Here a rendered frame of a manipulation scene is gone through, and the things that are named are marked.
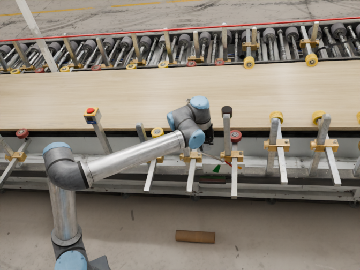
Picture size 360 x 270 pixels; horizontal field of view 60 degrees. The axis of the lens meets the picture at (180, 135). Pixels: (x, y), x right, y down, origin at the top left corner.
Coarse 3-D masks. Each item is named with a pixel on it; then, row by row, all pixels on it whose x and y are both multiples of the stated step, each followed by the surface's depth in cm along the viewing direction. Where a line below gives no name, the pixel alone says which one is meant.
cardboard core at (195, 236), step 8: (176, 232) 240; (184, 232) 239; (192, 232) 238; (200, 232) 238; (208, 232) 237; (176, 240) 240; (184, 240) 238; (192, 240) 237; (200, 240) 236; (208, 240) 234
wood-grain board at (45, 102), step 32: (256, 64) 241; (288, 64) 236; (320, 64) 230; (352, 64) 225; (0, 96) 258; (32, 96) 252; (64, 96) 246; (96, 96) 240; (128, 96) 234; (160, 96) 229; (192, 96) 224; (224, 96) 219; (256, 96) 214; (288, 96) 210; (320, 96) 206; (352, 96) 201; (0, 128) 228; (32, 128) 223; (64, 128) 218; (128, 128) 210; (256, 128) 194; (288, 128) 191; (352, 128) 184
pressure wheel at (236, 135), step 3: (231, 132) 193; (234, 132) 193; (237, 132) 192; (240, 132) 192; (231, 135) 191; (234, 135) 191; (237, 135) 191; (240, 135) 190; (231, 138) 189; (234, 138) 189; (237, 138) 188; (240, 138) 190; (231, 141) 191; (234, 141) 190; (237, 141) 190
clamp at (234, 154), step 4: (224, 152) 187; (232, 152) 186; (236, 152) 186; (220, 156) 186; (224, 156) 185; (228, 156) 184; (232, 156) 184; (236, 156) 183; (240, 156) 183; (228, 160) 186; (240, 160) 185
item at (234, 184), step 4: (232, 144) 192; (236, 144) 191; (232, 148) 189; (236, 148) 189; (232, 160) 183; (236, 160) 182; (232, 164) 181; (236, 164) 180; (232, 168) 179; (236, 168) 178; (232, 172) 177; (236, 172) 176; (232, 176) 175; (236, 176) 174; (232, 180) 173; (236, 180) 173; (232, 184) 171; (236, 184) 171; (232, 188) 169; (236, 188) 169; (232, 192) 167; (236, 192) 167; (232, 196) 166; (236, 196) 166
